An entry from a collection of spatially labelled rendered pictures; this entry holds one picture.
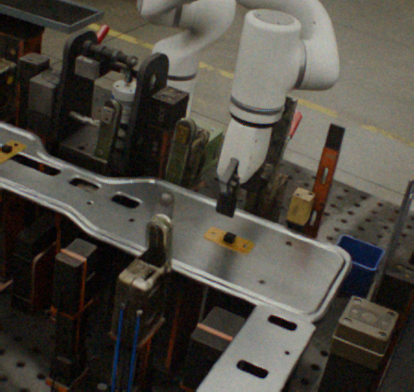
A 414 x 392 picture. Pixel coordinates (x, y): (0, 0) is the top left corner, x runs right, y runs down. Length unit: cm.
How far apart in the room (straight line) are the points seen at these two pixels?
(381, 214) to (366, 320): 100
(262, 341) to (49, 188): 50
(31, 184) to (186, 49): 65
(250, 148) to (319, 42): 19
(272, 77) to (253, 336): 38
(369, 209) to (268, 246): 82
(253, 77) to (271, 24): 8
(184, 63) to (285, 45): 81
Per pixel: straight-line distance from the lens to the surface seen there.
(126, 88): 162
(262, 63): 119
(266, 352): 119
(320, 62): 122
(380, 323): 120
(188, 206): 146
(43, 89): 167
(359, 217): 214
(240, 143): 124
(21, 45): 186
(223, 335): 123
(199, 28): 195
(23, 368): 154
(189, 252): 135
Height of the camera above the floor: 178
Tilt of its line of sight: 31 degrees down
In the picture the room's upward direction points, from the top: 10 degrees clockwise
